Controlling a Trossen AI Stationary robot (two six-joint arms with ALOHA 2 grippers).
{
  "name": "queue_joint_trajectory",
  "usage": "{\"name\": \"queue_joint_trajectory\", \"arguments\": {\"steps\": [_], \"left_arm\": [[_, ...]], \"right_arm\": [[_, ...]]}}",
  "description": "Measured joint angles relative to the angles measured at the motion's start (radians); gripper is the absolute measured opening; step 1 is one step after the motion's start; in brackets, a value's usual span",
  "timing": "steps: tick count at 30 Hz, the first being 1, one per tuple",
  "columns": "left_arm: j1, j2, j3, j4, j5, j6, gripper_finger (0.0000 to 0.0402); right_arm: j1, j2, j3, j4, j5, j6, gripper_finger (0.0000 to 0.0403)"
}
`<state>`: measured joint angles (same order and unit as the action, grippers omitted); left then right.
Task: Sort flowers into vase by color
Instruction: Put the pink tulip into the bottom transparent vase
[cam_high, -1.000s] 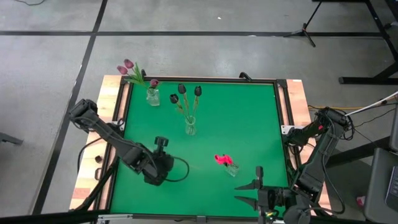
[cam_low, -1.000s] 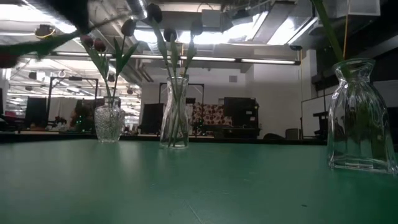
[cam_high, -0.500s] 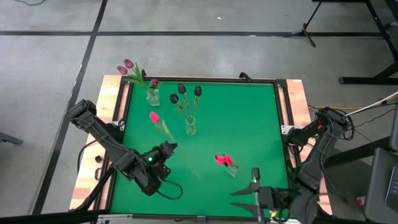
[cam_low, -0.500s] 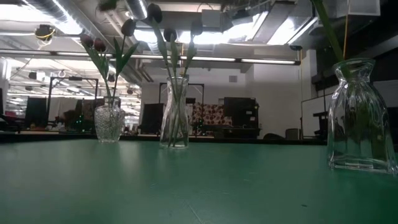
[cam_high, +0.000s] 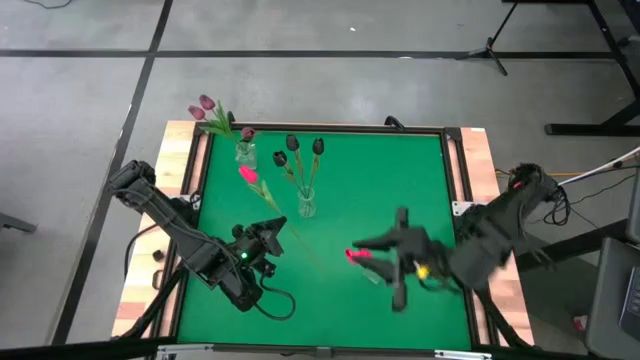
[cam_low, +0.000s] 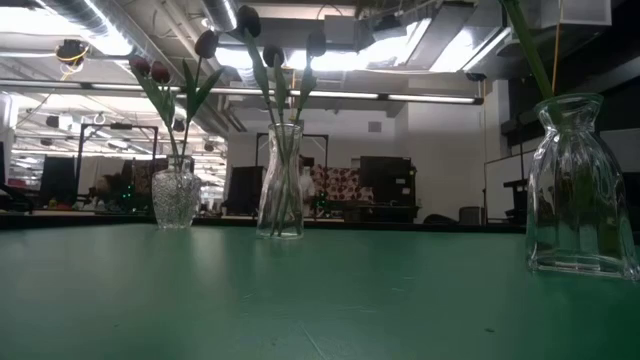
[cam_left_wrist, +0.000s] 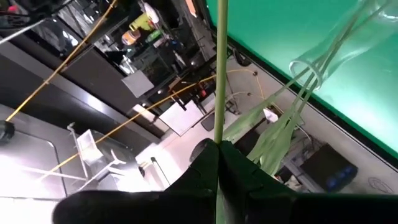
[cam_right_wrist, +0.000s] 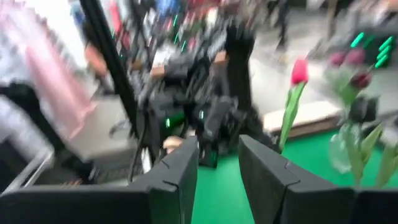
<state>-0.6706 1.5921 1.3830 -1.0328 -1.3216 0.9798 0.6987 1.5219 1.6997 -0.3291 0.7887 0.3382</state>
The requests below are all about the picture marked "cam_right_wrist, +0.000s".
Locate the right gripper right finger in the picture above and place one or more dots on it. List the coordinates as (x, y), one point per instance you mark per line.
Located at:
(295, 202)

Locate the green table mat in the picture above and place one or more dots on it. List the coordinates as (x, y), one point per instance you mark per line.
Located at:
(217, 193)

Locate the tall clear glass vase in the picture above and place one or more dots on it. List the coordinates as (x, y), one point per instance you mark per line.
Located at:
(337, 155)

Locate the black support strut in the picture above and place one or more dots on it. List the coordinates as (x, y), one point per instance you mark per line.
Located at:
(109, 62)

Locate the black artificial tulip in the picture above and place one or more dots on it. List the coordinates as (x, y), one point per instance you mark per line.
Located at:
(362, 109)

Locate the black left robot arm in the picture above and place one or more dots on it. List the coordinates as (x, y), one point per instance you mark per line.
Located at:
(237, 77)

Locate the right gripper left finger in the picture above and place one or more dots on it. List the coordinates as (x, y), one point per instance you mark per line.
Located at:
(124, 205)

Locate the pink artificial tulip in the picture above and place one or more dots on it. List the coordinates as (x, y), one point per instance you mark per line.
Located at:
(299, 72)

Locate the person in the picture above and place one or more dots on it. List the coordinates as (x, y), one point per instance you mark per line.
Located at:
(46, 71)

